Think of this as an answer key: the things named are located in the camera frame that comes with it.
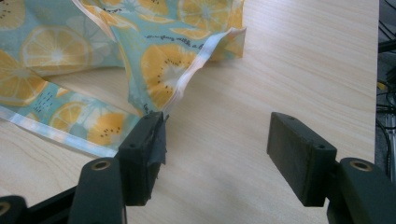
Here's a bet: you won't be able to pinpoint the black cables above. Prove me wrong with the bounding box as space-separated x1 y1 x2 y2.
375 0 396 185

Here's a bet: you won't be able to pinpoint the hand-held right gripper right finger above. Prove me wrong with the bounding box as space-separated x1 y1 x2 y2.
266 111 396 224

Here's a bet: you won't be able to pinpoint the lemon print teal cloth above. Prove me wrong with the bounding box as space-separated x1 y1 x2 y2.
0 0 248 159

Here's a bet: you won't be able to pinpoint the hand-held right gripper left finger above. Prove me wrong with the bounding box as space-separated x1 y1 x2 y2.
67 111 168 224

